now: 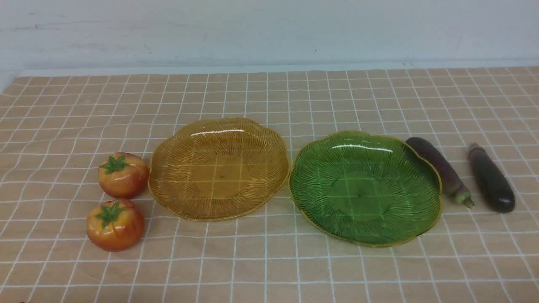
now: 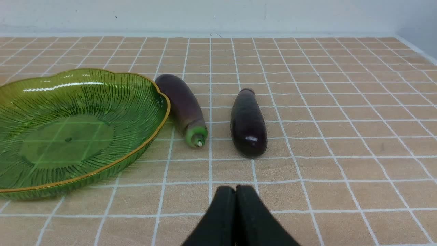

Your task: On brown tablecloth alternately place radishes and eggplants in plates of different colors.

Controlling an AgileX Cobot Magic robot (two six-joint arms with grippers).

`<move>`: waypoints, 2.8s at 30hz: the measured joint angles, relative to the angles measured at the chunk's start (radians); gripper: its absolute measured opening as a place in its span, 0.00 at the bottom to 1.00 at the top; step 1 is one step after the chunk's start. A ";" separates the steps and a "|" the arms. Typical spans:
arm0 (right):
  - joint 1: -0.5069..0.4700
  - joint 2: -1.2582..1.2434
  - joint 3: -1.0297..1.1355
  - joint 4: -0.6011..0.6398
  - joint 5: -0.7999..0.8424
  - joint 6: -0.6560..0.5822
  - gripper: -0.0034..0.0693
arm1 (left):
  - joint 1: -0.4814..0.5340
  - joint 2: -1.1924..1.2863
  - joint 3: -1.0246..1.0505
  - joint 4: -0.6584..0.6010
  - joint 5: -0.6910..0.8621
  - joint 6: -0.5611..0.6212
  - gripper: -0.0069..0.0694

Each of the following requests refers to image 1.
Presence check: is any red-orange toy tomato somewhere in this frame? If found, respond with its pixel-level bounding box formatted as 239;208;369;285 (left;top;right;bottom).
98;152;149;199
86;198;146;253

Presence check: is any dark purple toy eggplant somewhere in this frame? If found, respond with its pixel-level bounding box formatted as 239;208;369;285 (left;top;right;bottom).
468;143;516;213

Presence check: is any amber ribbed plastic plate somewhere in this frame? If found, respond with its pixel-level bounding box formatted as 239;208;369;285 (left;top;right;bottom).
147;117;290;222

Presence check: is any green ribbed plastic plate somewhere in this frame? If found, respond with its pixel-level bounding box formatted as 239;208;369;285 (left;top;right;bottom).
288;130;443;247

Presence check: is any purple toy eggplant green stem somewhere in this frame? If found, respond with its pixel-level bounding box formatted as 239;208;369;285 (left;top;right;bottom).
406;136;475;209

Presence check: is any tan checkered tablecloth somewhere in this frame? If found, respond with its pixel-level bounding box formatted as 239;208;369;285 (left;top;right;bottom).
0;66;539;303

